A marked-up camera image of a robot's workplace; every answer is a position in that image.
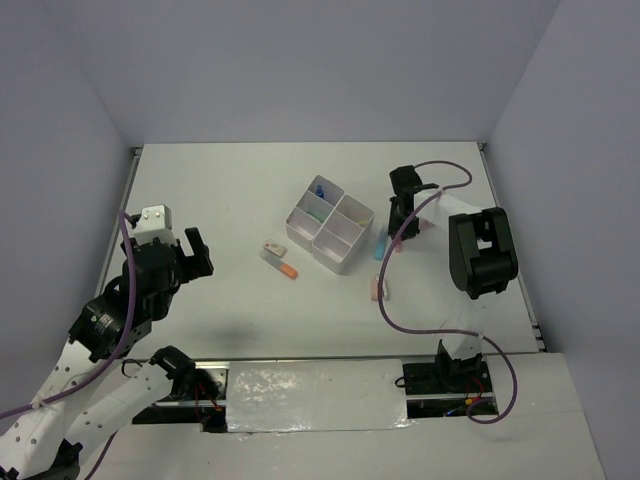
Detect light blue highlighter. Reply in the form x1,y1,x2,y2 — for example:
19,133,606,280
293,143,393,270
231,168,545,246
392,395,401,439
374,225,389,261

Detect orange highlighter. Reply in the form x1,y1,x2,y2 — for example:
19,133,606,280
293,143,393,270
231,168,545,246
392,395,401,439
259,250,298,280

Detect white eraser with sleeve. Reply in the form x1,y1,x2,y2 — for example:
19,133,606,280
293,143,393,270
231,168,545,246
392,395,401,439
263,239,287,258

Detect green highlighter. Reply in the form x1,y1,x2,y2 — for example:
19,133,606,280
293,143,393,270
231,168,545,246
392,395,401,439
307,212,325,224

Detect pink small stapler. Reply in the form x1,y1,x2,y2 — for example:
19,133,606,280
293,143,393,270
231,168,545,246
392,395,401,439
370,274,390,302

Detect purple highlighter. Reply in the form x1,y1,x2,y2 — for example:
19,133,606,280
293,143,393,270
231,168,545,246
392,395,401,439
419,219,435,230

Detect yellow white pen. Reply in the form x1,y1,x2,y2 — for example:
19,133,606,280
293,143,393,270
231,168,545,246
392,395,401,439
355,216,374,227

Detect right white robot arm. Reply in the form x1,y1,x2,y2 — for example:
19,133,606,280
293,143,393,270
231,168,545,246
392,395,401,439
388,165,519,391

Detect white compartment organizer box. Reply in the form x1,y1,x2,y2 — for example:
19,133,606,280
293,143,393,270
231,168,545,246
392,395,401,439
285,175,375,274

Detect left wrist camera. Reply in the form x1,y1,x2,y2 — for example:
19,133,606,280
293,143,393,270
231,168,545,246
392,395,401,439
132,204,177,246

